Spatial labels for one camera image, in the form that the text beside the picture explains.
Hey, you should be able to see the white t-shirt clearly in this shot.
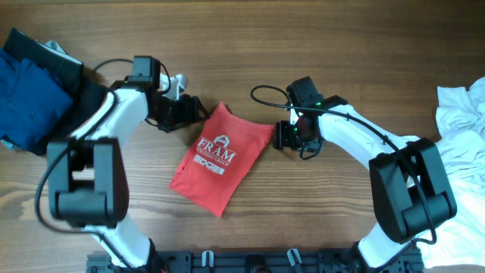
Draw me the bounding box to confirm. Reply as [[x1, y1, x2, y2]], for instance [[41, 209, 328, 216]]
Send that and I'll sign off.
[[418, 78, 484, 268]]

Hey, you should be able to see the red printed t-shirt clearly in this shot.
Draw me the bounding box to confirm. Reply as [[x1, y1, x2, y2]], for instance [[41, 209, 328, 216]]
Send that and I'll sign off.
[[168, 103, 274, 217]]

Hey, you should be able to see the black camera cable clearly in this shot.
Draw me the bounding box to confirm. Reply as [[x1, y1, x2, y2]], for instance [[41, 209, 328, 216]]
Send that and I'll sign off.
[[33, 58, 174, 273], [249, 84, 439, 273]]

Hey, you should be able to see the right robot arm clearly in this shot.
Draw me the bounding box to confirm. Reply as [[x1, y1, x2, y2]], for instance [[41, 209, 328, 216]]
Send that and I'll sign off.
[[274, 77, 458, 272]]

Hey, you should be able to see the right black camera cable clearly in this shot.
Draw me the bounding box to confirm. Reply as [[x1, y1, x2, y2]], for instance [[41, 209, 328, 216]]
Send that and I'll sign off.
[[249, 84, 439, 273]]

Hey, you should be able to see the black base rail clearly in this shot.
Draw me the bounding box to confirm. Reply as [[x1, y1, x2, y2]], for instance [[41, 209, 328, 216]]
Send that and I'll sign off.
[[86, 247, 424, 273]]

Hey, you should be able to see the black folded garment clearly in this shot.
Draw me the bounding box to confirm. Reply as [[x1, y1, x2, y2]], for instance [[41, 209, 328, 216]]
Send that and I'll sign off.
[[3, 28, 108, 155]]

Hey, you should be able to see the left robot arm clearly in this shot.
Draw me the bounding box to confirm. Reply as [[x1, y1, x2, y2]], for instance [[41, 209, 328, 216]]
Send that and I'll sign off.
[[35, 56, 208, 272]]

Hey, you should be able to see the left black camera cable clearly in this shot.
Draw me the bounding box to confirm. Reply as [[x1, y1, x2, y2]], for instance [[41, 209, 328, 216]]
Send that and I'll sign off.
[[33, 58, 174, 273]]

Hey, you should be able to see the blue folded shirt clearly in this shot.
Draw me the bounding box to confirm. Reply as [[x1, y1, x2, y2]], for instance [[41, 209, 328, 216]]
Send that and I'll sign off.
[[1, 51, 73, 151]]

